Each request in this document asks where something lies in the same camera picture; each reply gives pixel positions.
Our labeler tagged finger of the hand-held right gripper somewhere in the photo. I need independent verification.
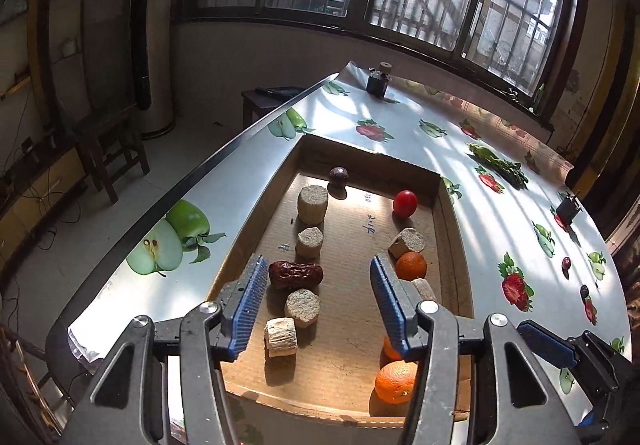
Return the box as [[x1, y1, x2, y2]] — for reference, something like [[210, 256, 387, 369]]
[[576, 403, 607, 428], [516, 319, 626, 394]]

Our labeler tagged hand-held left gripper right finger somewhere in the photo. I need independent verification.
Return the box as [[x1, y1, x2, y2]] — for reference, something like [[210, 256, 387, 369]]
[[369, 253, 571, 445]]

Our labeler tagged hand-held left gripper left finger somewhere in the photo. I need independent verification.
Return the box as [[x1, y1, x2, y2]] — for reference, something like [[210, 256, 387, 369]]
[[62, 253, 270, 445]]

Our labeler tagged dried red date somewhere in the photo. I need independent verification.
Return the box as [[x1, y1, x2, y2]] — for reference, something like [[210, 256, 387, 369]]
[[268, 260, 324, 291]]

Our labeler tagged shallow cardboard box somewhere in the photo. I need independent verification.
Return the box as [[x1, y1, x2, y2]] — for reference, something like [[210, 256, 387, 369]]
[[202, 134, 476, 428]]

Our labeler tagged large beige sugarcane chunk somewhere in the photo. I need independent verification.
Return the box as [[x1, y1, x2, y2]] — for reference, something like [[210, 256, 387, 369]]
[[297, 184, 330, 226]]

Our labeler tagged red tomato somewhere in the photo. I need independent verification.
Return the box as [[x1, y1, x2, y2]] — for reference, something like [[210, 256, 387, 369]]
[[392, 190, 419, 218]]

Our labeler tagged fruit print tablecloth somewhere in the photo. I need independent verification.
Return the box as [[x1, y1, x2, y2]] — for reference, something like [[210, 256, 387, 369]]
[[47, 60, 633, 445]]

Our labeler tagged small black box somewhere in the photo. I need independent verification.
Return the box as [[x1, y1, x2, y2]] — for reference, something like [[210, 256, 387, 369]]
[[555, 195, 582, 221]]

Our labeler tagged green vegetable bundle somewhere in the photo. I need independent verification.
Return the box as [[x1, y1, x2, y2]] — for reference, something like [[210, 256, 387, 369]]
[[467, 142, 530, 190]]

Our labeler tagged dark wooden side table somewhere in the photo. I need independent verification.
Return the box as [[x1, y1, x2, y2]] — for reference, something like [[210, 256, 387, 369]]
[[241, 88, 303, 131]]

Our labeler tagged flat black object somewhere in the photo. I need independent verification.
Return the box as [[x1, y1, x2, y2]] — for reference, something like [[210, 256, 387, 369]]
[[256, 85, 301, 100]]

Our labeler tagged small dark jar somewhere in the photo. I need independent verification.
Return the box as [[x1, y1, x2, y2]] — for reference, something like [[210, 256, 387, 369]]
[[366, 68, 388, 98]]

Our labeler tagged wooden stool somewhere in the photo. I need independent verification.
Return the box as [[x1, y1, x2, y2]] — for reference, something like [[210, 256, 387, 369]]
[[72, 110, 151, 203]]

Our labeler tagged white tower air conditioner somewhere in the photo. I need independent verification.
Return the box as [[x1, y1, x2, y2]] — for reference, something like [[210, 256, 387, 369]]
[[92, 0, 177, 140]]

